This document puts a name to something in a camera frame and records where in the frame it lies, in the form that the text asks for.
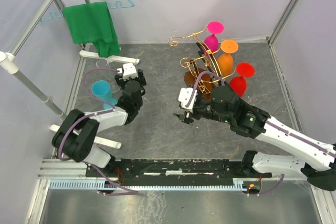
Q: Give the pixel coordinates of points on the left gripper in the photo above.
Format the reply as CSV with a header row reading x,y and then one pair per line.
x,y
121,82

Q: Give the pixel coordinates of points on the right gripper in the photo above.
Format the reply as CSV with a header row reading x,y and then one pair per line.
x,y
188,115

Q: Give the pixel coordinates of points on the blue plastic wine glass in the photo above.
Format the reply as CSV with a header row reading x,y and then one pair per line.
x,y
102,90

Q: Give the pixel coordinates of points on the clear wine glass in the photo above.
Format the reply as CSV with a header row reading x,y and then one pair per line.
x,y
103,64

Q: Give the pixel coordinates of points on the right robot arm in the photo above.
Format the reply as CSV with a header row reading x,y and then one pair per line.
x,y
307,157

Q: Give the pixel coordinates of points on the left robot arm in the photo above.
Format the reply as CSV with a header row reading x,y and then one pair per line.
x,y
75,137

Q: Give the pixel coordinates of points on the red plastic wine glass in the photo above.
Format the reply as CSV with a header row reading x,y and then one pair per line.
x,y
239,83

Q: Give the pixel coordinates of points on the orange plastic wine glass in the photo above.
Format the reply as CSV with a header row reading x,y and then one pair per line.
x,y
225,61

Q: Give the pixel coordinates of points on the pink plastic wine glass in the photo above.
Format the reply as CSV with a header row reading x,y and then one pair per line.
x,y
211,41

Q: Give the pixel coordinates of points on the white clothes rack stand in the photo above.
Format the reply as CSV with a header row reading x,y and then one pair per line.
x,y
49,59

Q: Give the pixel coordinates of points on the green cloth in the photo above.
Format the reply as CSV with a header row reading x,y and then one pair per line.
x,y
92,23

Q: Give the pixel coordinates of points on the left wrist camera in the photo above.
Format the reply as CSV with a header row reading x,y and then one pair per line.
x,y
127,71

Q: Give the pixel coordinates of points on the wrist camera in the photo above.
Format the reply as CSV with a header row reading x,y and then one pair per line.
x,y
127,71
186,99

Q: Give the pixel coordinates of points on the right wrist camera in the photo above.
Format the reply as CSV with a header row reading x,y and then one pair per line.
x,y
186,99

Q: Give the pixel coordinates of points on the gold wire wine glass rack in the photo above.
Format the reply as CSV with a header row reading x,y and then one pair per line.
x,y
205,61

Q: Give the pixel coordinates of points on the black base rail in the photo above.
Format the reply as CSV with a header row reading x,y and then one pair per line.
x,y
181,172

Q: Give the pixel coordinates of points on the light blue cable duct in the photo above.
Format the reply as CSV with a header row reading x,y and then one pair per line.
x,y
157,186

